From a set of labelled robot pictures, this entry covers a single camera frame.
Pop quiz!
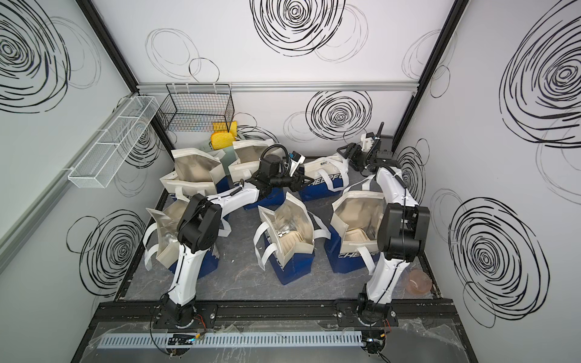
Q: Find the black wire basket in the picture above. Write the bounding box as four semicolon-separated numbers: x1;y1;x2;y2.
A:
157;83;235;132

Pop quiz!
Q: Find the pink plastic cup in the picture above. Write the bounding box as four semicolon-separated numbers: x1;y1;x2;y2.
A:
405;269;433;296

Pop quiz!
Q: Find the grey cable duct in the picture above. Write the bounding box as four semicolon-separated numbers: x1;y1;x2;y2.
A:
97;331;364;350

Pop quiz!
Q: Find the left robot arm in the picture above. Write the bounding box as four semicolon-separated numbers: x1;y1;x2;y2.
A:
160;144;313;329

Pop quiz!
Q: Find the white wire shelf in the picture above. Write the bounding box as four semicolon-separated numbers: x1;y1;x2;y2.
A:
67;96;159;188

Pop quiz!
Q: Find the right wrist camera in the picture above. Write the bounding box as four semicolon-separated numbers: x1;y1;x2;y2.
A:
360;132;376;153

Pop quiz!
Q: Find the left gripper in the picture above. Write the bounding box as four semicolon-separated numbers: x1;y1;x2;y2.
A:
269;171;313;194

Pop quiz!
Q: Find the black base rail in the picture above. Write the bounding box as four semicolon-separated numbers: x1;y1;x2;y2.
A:
89;299;458;329

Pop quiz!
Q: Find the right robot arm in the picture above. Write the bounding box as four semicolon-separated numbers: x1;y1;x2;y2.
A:
337;123;431;327

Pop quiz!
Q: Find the takeout bag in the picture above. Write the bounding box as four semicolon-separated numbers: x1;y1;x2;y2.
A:
142;197;232;280
325;191;386;275
253;193;331;285
160;148;229;196
299;154;350;201
228;139;285;210

